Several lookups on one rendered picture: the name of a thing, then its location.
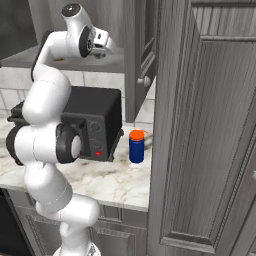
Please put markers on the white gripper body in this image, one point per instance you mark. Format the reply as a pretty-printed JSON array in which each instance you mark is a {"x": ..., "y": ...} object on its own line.
[{"x": 107, "y": 47}]

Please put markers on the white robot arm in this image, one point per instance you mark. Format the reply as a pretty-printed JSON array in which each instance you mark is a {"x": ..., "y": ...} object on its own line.
[{"x": 46, "y": 96}]

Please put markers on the round grey cabinet knob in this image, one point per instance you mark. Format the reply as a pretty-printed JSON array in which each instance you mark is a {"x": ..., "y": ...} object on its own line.
[
  {"x": 144, "y": 81},
  {"x": 254, "y": 175}
]

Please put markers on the grey tall cabinet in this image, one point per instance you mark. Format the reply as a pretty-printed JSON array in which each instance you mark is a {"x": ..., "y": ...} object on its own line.
[{"x": 226, "y": 16}]

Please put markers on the large grey cabinet door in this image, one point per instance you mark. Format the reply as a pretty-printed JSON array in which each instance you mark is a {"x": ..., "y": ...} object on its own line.
[{"x": 200, "y": 140}]

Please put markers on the grey base cabinet door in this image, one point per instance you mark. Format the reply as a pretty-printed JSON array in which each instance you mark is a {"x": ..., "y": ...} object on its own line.
[
  {"x": 116, "y": 241},
  {"x": 40, "y": 233}
]

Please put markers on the small brown object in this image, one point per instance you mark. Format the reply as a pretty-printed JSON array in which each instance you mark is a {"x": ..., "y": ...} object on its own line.
[{"x": 59, "y": 60}]

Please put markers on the black toaster oven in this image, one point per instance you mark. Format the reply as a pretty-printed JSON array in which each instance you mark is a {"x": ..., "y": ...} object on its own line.
[{"x": 100, "y": 106}]

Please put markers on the blue can with orange lid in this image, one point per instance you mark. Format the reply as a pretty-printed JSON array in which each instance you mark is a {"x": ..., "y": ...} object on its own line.
[{"x": 136, "y": 150}]

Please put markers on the grey drawer front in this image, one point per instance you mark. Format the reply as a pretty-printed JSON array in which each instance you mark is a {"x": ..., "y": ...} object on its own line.
[{"x": 126, "y": 216}]

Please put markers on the black dishwasher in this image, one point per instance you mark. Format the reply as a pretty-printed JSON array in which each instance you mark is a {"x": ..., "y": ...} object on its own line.
[{"x": 8, "y": 226}]

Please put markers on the grey wall cabinet door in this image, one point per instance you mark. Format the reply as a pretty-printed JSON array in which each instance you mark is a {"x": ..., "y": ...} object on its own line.
[{"x": 133, "y": 50}]

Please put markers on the grey open wall cabinet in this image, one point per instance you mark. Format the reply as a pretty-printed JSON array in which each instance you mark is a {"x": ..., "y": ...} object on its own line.
[{"x": 20, "y": 56}]

